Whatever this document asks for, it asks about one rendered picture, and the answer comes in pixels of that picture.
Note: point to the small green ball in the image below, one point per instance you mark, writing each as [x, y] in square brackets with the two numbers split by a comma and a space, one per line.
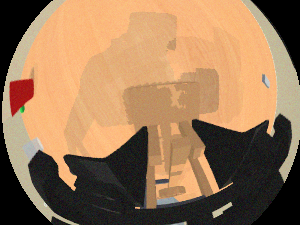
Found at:
[22, 109]

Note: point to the red plastic cup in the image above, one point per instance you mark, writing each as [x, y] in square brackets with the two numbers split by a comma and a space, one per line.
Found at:
[20, 91]

